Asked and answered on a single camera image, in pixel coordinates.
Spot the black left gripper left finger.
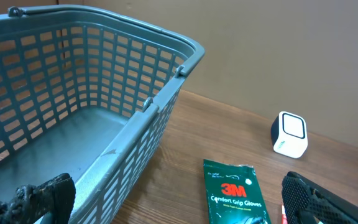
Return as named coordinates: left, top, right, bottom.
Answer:
left=0, top=173, right=76, bottom=224

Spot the green 3M gloves packet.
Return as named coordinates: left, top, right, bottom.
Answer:
left=203, top=159, right=271, bottom=224

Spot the white barcode scanner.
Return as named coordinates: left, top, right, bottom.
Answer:
left=270, top=111, right=308, bottom=159

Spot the grey plastic basket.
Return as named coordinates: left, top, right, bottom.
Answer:
left=0, top=4, right=205, bottom=223

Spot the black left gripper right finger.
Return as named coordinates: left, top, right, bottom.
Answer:
left=282, top=171, right=358, bottom=224

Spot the red coffee stick sachet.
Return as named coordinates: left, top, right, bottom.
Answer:
left=282, top=205, right=288, bottom=224

